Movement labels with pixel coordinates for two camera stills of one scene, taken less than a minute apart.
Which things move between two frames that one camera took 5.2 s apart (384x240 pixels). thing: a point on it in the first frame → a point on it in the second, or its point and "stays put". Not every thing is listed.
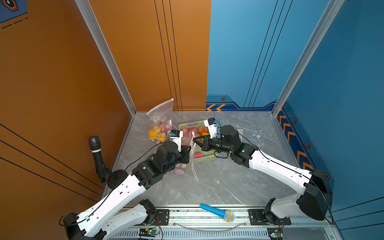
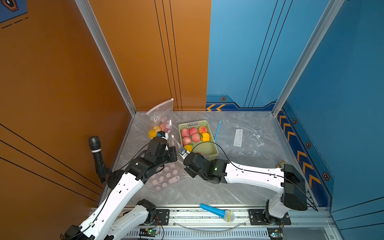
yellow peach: (152, 134) stays put
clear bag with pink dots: (188, 138) → (166, 179)
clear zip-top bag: (160, 121) stays put
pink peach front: (165, 127) stays put
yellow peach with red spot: (157, 129) stays put
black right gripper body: (215, 144) → (190, 172)
